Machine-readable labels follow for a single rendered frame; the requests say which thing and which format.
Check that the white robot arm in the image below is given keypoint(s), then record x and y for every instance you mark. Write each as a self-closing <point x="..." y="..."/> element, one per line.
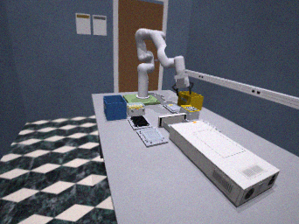
<point x="149" y="67"/>

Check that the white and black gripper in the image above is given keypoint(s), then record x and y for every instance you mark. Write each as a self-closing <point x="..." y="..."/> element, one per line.
<point x="183" y="83"/>

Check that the black multiwell plate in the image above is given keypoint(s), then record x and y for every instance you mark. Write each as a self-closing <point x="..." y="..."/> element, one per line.
<point x="139" y="121"/>

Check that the blue plastic bin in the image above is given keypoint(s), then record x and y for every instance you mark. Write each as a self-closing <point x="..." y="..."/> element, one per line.
<point x="116" y="107"/>

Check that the yellow open tray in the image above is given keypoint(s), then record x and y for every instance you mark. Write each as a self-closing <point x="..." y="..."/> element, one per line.
<point x="195" y="100"/>

